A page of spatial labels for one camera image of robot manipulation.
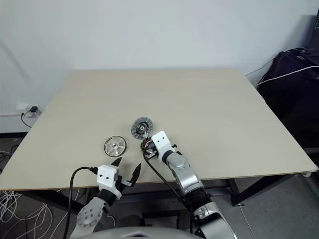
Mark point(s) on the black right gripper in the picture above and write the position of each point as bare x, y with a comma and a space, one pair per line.
152, 152

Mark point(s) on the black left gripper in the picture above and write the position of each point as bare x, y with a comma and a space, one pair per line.
121, 184

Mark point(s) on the round silver motor lid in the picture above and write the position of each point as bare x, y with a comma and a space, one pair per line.
142, 127

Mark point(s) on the motor housing with copper windings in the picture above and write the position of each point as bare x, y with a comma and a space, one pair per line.
144, 145

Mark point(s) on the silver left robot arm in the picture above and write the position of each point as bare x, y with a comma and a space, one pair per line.
87, 214

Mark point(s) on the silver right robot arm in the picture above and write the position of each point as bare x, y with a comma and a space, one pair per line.
185, 174

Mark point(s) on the dark rounded shape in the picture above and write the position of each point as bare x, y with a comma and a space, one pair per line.
130, 220

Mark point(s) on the silver robot torso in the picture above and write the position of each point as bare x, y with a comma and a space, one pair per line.
139, 230

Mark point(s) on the black power adapter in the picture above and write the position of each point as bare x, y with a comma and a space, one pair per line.
33, 109

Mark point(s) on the black bag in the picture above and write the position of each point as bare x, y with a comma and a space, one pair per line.
289, 99

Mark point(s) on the white table foot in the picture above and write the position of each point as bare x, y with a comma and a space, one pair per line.
310, 173

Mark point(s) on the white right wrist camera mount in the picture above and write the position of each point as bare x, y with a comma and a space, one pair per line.
160, 143

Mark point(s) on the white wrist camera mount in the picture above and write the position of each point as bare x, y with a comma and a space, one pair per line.
107, 175
160, 143

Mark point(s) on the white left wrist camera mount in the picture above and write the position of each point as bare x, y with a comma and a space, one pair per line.
107, 175

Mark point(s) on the black metal table frame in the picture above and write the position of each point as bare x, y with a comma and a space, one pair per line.
236, 191

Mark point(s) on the white wall socket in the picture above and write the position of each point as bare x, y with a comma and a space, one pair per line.
25, 109

